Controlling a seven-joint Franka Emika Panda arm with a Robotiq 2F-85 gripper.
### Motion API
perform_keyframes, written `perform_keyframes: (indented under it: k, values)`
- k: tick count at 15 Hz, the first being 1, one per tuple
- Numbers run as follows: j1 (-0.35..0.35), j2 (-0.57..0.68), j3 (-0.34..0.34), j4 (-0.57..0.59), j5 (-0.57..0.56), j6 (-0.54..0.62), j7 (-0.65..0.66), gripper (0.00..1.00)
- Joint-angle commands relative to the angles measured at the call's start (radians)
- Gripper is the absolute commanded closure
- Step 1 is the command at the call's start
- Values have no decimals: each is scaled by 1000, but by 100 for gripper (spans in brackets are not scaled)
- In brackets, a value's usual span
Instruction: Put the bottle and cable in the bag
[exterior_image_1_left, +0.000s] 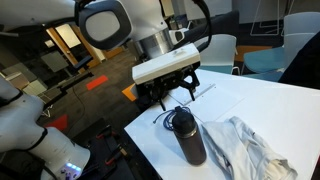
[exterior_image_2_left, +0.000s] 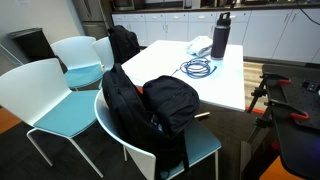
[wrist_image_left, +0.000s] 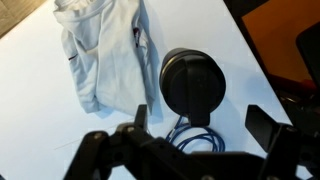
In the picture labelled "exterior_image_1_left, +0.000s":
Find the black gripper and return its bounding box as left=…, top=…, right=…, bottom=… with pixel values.
left=142, top=68, right=201, bottom=112

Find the blue cable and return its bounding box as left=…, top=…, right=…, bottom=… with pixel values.
left=152, top=106, right=193, bottom=132

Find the dark insulated water bottle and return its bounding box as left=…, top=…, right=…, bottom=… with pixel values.
left=171, top=105, right=208, bottom=166

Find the white cloth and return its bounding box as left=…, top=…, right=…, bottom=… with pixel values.
left=201, top=115, right=299, bottom=180

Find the white chair teal seat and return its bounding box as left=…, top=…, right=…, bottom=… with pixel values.
left=242, top=11, right=320, bottom=75
left=240, top=68, right=288, bottom=83
left=193, top=33, right=241, bottom=76

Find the wooden door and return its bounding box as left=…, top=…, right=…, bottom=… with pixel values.
left=87, top=39, right=125, bottom=61

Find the dark grey sofa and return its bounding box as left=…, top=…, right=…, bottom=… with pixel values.
left=166, top=9, right=241, bottom=46

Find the white board panel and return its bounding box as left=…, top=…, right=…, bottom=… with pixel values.
left=182, top=0, right=234, bottom=22

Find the black metal stand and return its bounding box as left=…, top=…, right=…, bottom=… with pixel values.
left=39, top=71, right=95, bottom=113

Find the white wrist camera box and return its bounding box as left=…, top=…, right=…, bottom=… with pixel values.
left=131, top=42, right=202, bottom=86

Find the red handled black clamp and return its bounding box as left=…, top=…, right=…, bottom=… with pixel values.
left=95, top=125, right=116, bottom=141
left=104, top=146, right=130, bottom=167

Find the white wire frame rack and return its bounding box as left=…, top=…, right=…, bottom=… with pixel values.
left=249, top=0, right=296, bottom=37

